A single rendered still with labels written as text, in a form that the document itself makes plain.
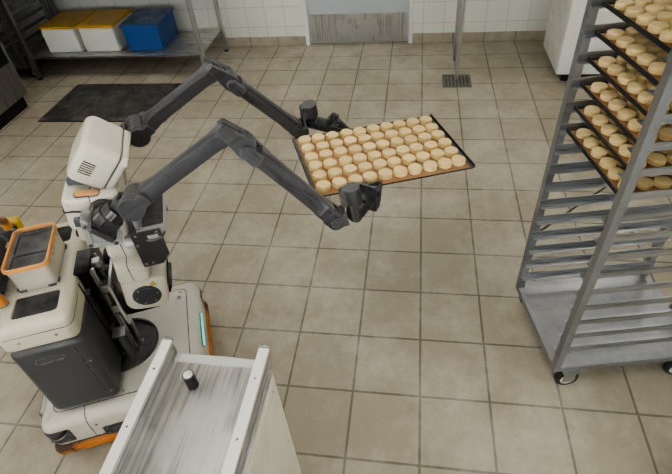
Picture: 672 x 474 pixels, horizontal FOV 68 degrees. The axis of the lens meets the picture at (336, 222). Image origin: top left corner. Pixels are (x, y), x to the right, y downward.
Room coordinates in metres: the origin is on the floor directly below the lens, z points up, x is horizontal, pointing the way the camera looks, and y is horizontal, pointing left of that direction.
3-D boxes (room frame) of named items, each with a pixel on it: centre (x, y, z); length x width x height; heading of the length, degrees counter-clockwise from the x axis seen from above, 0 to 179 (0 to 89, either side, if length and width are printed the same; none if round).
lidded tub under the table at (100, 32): (5.14, 2.07, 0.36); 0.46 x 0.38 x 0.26; 169
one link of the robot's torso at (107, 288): (1.44, 0.82, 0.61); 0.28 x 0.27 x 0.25; 12
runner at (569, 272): (1.54, -1.18, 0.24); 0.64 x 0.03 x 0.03; 90
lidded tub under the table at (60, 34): (5.22, 2.46, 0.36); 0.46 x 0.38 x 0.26; 167
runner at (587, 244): (1.54, -1.18, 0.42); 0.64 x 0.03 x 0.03; 90
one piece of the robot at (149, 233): (1.41, 0.69, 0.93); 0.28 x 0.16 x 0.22; 12
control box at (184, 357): (0.84, 0.38, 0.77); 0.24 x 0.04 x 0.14; 78
